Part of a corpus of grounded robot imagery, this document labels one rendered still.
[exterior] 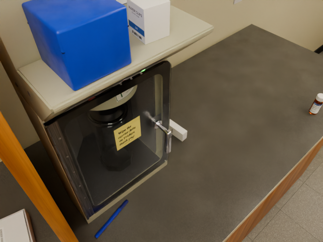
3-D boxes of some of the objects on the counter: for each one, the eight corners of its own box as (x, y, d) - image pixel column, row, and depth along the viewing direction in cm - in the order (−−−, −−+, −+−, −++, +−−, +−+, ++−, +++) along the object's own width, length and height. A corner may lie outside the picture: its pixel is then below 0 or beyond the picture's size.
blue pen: (94, 236, 81) (93, 235, 80) (126, 200, 89) (125, 199, 88) (97, 239, 81) (96, 237, 80) (129, 202, 88) (128, 200, 87)
